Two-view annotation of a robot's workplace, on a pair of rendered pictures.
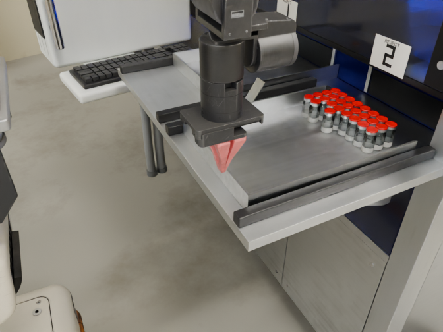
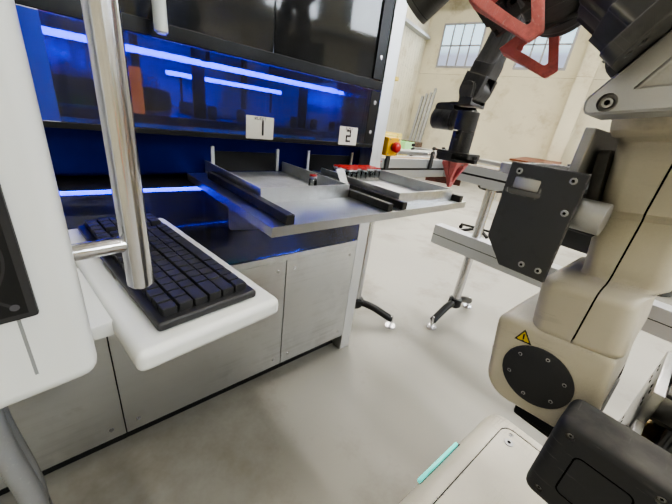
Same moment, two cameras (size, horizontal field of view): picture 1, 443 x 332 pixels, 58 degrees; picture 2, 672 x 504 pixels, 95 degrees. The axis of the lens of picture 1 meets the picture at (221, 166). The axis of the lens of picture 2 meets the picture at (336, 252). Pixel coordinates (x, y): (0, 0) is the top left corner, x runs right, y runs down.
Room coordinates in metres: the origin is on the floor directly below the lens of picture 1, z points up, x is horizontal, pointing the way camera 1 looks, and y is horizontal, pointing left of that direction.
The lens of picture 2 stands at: (1.05, 0.80, 1.07)
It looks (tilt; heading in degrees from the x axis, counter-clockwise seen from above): 23 degrees down; 253
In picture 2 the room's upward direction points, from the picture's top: 8 degrees clockwise
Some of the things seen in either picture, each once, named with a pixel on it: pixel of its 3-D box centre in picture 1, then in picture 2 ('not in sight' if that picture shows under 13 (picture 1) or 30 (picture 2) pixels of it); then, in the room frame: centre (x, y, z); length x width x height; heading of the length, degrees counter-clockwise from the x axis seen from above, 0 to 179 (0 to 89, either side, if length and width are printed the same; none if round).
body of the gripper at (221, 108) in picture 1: (221, 100); (460, 145); (0.50, 0.00, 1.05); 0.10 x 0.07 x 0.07; 116
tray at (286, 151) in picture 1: (293, 136); (384, 183); (0.64, -0.13, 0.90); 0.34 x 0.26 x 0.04; 116
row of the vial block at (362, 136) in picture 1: (341, 120); (361, 174); (0.69, -0.23, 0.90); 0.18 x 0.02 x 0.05; 26
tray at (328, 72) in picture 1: (252, 64); (274, 178); (1.00, -0.08, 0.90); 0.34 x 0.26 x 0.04; 117
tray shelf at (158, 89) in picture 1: (264, 107); (335, 191); (0.81, -0.10, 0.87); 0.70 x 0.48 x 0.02; 27
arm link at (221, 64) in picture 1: (225, 56); (464, 121); (0.50, -0.01, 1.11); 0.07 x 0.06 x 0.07; 117
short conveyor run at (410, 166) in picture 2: not in sight; (400, 159); (0.33, -0.71, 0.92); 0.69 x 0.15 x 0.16; 27
